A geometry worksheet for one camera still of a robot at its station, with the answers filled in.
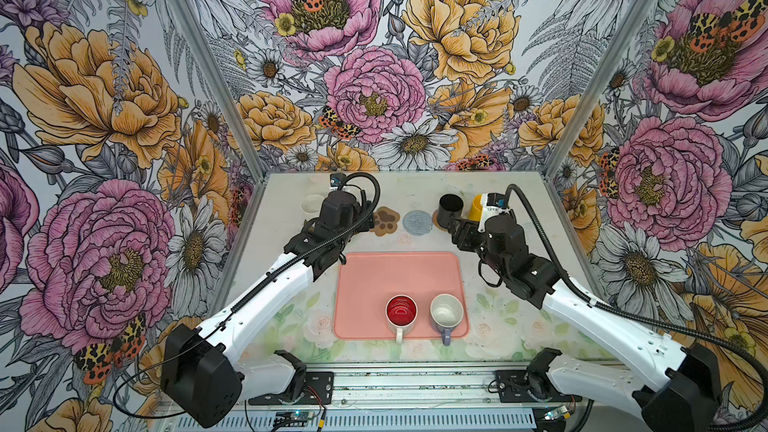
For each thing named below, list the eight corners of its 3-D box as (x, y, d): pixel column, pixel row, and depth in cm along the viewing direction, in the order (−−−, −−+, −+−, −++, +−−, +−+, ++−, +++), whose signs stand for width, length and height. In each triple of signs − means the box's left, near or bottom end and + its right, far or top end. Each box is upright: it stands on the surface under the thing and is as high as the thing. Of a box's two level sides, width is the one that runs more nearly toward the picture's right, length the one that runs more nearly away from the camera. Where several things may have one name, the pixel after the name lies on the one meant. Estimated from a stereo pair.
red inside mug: (375, 328, 85) (374, 318, 79) (398, 299, 90) (399, 288, 84) (399, 347, 82) (399, 338, 76) (421, 316, 87) (423, 306, 81)
